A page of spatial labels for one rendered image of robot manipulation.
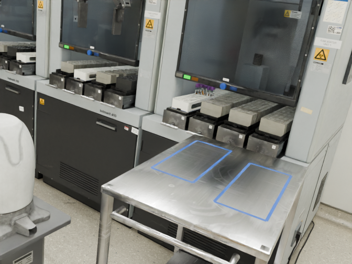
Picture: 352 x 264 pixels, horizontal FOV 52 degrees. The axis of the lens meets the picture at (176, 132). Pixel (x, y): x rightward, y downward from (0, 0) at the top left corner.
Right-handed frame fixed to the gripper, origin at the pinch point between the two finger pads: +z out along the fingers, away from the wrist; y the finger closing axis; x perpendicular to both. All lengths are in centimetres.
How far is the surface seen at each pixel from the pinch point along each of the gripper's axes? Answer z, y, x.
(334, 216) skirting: 117, 65, 186
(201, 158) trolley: 38, 29, 23
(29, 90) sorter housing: 55, -122, 66
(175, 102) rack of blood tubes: 35, -13, 70
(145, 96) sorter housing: 38, -35, 75
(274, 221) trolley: 38, 61, 2
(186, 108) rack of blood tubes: 37, -6, 70
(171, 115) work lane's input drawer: 41, -12, 66
